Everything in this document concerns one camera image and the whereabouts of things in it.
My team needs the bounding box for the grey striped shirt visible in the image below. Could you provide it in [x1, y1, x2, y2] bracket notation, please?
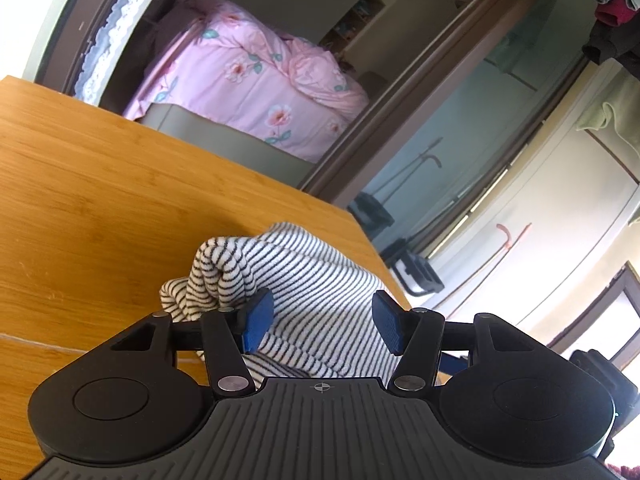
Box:
[160, 222, 398, 385]

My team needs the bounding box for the beige bed frame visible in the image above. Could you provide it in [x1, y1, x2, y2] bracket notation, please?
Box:
[140, 104, 314, 188]

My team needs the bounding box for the pink floral bed quilt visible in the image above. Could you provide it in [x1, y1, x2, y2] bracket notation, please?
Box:
[124, 0, 369, 162]

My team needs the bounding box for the white lace curtain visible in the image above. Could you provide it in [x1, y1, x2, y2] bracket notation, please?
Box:
[73, 0, 152, 106]

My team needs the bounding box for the dark brown door frame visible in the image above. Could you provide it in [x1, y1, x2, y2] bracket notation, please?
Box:
[299, 0, 538, 208]

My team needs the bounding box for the glass sliding door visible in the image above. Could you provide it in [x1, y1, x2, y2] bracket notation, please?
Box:
[344, 0, 601, 302]

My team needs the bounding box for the hanging clothes pile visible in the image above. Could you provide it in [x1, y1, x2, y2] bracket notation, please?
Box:
[582, 0, 639, 78]

